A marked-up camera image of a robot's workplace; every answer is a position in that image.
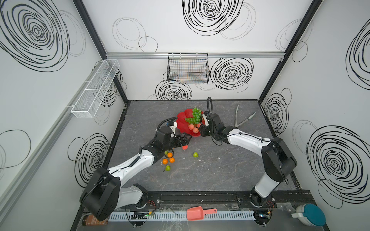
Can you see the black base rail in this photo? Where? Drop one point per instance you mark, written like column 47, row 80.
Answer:
column 241, row 198

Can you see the green grape bunch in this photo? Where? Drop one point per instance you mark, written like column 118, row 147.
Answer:
column 195, row 118

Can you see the white slotted cable duct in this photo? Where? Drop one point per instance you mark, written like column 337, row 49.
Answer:
column 180, row 216

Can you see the metal tongs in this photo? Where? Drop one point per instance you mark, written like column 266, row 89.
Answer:
column 245, row 117

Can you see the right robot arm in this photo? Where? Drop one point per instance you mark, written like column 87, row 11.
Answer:
column 277, row 158

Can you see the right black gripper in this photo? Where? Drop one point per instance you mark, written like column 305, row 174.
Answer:
column 203, row 131

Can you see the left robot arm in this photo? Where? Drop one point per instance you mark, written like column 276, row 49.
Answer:
column 105, row 191

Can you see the black wire basket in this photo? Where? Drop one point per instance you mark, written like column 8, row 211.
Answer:
column 188, row 68

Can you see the pink plastic scoop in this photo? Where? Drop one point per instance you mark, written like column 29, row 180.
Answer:
column 198, row 213

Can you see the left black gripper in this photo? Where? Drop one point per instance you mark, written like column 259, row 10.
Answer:
column 184, row 142

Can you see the white mesh wall shelf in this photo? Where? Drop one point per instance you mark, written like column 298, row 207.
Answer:
column 96, row 89

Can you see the teal and white container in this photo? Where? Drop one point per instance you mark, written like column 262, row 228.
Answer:
column 310, row 215

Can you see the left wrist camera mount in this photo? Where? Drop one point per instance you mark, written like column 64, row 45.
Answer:
column 173, row 127

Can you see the red flower-shaped bowl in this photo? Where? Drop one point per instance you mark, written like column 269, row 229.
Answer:
column 183, row 125

